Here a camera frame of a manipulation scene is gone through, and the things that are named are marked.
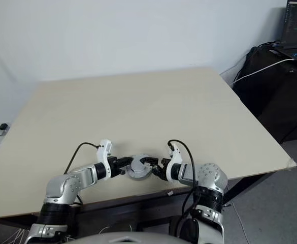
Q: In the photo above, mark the clear tape on table corner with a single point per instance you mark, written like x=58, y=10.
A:
x=290, y=164

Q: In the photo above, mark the black power adapter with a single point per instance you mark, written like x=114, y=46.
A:
x=3, y=126

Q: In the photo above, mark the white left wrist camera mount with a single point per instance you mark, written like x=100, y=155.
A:
x=103, y=152

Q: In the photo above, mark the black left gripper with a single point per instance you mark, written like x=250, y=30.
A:
x=114, y=165

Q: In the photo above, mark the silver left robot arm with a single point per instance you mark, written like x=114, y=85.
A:
x=69, y=183

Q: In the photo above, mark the black cabinet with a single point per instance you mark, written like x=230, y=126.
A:
x=275, y=101

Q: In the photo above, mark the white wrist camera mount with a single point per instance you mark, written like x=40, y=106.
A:
x=175, y=157
x=103, y=152

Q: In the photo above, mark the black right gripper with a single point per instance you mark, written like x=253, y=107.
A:
x=164, y=162

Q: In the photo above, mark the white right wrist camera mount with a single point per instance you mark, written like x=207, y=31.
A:
x=175, y=157

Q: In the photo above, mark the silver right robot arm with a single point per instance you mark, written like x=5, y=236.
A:
x=209, y=178

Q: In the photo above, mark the silver robot torso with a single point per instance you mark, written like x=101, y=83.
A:
x=128, y=237

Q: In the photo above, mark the black table frame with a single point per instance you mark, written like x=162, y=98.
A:
x=247, y=183

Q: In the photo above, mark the small white tag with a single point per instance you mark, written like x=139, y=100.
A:
x=169, y=193

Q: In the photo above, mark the grey motor housing with stator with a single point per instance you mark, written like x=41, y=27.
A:
x=138, y=177

